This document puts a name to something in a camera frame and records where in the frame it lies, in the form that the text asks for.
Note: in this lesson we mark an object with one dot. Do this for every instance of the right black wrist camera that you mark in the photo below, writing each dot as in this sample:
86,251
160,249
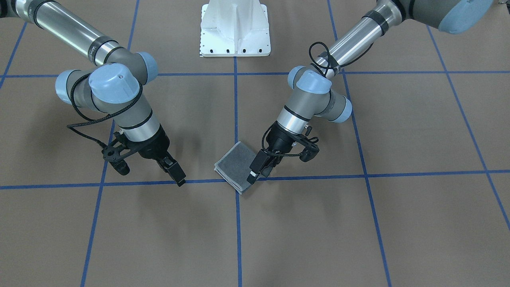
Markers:
117,150

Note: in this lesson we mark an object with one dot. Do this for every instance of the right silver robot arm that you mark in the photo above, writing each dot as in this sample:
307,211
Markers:
117,116

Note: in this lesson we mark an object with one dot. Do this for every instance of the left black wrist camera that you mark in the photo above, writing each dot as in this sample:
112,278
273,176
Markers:
311,148

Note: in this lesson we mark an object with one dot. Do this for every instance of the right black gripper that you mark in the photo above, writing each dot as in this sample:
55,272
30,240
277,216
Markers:
156,145

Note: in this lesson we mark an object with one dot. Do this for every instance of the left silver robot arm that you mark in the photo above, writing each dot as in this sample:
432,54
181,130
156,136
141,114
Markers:
312,93

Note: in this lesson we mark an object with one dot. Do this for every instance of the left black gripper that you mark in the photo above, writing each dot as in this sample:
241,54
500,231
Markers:
280,140

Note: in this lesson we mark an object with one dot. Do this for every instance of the pink towel grey back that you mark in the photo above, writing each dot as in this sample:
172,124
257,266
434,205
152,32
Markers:
234,166

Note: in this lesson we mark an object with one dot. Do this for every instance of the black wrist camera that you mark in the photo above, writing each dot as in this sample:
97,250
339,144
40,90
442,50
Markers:
311,148
117,150

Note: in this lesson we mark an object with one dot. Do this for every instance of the white pedestal column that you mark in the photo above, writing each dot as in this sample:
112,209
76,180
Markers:
234,28

